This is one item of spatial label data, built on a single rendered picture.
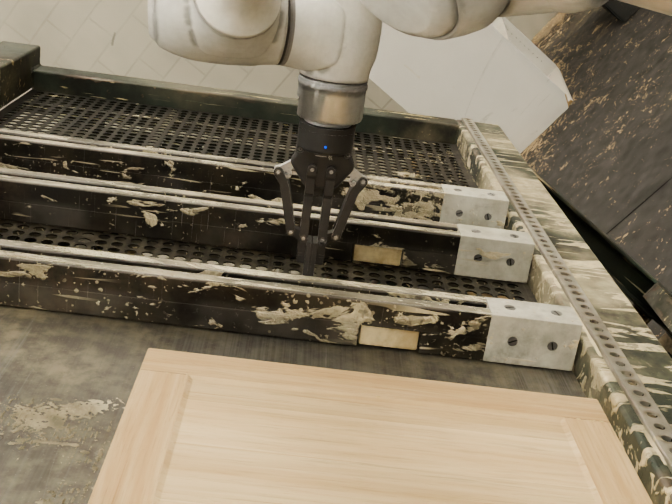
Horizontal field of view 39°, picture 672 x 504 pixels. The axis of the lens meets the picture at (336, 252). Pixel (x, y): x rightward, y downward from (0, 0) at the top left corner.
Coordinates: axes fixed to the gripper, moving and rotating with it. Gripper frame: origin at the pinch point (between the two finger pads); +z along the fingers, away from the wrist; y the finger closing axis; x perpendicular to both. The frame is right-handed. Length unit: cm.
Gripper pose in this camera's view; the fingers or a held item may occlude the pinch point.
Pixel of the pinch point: (309, 262)
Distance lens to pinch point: 131.6
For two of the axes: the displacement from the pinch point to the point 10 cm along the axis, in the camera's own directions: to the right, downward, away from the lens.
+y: -9.9, -1.2, -0.6
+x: 0.1, 3.6, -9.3
